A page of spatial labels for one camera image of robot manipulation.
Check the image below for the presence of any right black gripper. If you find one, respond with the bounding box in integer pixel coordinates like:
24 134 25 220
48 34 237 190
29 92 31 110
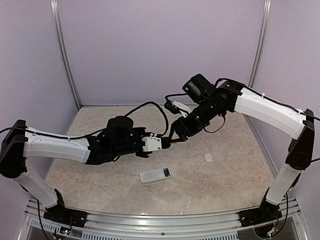
168 96 224 142

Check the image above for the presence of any white battery cover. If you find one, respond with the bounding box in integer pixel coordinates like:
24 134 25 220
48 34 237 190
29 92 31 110
204 153 213 163

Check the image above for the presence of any white remote control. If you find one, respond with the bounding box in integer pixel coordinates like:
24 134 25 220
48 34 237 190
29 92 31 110
139 167 172 184

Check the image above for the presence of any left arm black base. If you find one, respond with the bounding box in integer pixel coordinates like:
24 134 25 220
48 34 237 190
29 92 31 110
43 188 88 228

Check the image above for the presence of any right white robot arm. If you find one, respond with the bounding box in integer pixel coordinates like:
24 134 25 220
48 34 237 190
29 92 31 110
169 74 315 222

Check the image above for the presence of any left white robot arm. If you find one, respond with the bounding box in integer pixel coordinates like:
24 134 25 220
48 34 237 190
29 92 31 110
0 116 161 223

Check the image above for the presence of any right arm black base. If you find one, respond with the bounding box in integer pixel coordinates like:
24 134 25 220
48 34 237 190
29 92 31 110
238 194 283 227

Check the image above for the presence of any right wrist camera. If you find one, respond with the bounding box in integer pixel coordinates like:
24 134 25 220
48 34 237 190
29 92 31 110
163 73 217 117

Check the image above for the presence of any front aluminium rail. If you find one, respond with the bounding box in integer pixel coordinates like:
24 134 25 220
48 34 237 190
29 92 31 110
23 197 307 240

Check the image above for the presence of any left aluminium frame post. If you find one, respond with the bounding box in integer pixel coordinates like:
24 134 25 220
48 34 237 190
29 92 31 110
50 0 83 111

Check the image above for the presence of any aluminium frame post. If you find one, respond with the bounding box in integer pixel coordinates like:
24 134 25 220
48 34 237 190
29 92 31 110
50 0 83 111
248 0 272 88

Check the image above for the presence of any right aluminium frame post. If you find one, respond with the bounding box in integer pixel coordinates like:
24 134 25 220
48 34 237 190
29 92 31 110
248 0 272 88

